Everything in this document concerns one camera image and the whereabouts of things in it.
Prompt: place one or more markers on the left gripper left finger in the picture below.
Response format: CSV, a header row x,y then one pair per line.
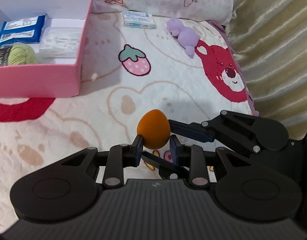
x,y
119,157

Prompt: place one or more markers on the blue snack packet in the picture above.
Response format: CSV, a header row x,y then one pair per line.
x,y
25,30

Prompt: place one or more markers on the purple plush toy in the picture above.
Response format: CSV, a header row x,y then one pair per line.
x,y
186,36

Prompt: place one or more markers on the green yarn ball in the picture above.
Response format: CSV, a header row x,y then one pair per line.
x,y
17,54

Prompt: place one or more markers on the white blue tissue pack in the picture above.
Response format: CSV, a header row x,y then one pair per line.
x,y
142,20

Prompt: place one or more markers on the orange makeup sponge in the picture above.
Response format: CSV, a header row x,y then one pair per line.
x,y
155,129

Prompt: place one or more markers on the gold satin curtain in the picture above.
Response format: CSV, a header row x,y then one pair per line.
x,y
269,39

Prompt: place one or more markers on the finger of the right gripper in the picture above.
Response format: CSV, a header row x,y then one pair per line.
x,y
192,131
166,169

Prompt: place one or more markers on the clear plastic swab box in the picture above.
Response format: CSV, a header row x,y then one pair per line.
x,y
57,42

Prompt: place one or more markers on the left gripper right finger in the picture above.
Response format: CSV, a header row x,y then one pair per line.
x,y
190,161

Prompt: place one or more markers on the pink cardboard box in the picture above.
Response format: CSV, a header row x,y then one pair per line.
x,y
52,77

